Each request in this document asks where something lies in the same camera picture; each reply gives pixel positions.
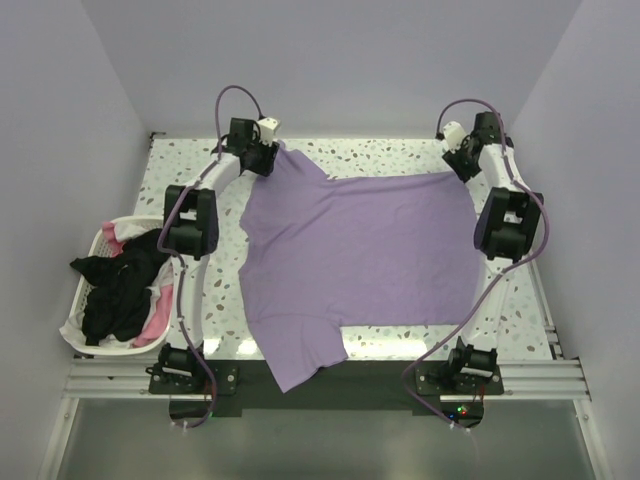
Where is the purple t shirt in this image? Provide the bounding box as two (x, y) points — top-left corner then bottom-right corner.
(239, 149), (481, 391)

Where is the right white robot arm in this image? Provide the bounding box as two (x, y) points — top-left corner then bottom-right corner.
(439, 111), (544, 393)

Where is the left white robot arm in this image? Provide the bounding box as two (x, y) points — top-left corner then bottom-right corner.
(158, 117), (280, 392)

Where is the pink garment in basket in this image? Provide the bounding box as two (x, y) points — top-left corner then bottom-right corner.
(102, 221), (173, 348)

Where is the white laundry basket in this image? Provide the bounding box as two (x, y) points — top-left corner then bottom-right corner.
(60, 215), (184, 359)

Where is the black garment in basket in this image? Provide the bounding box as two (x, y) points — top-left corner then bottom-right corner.
(70, 228), (169, 347)

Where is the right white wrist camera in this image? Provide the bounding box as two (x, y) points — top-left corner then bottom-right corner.
(436, 121), (467, 151)

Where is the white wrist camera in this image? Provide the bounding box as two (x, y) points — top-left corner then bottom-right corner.
(257, 117), (281, 145)
(436, 121), (467, 151)

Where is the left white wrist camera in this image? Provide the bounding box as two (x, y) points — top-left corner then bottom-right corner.
(257, 117), (281, 145)

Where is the aluminium rail frame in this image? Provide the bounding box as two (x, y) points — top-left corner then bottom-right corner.
(37, 132), (609, 480)

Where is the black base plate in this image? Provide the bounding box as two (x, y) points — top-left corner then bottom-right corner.
(146, 352), (505, 425)

